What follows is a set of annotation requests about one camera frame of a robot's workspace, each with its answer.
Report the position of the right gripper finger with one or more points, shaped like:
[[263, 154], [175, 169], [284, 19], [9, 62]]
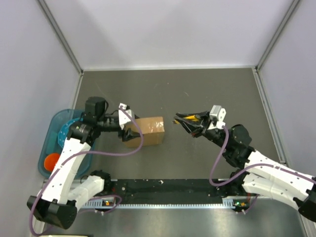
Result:
[[193, 127], [192, 116]]

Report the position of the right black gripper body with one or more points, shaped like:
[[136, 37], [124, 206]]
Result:
[[217, 135]]

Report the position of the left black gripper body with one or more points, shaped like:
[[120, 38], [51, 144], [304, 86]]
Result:
[[122, 134]]

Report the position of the yellow utility knife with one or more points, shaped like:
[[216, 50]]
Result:
[[183, 121]]

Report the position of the brown cardboard express box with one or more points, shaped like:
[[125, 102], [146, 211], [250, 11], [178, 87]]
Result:
[[152, 129]]

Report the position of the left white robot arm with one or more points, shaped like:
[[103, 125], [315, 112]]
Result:
[[56, 203]]

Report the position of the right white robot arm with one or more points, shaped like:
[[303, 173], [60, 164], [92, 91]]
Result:
[[257, 174]]

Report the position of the blue perforated plate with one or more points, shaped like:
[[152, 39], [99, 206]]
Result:
[[62, 134]]

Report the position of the teal plastic bin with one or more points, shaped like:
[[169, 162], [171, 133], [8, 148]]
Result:
[[50, 143]]

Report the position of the orange cup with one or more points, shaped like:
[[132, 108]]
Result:
[[50, 161]]

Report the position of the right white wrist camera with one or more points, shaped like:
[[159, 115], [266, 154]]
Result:
[[217, 115]]

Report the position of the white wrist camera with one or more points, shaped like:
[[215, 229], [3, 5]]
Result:
[[217, 115], [125, 114]]

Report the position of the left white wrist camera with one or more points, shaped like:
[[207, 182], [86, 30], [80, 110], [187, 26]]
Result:
[[125, 114]]

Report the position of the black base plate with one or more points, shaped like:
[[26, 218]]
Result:
[[170, 191]]

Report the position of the grey cable duct rail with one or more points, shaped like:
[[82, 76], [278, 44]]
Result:
[[224, 204]]

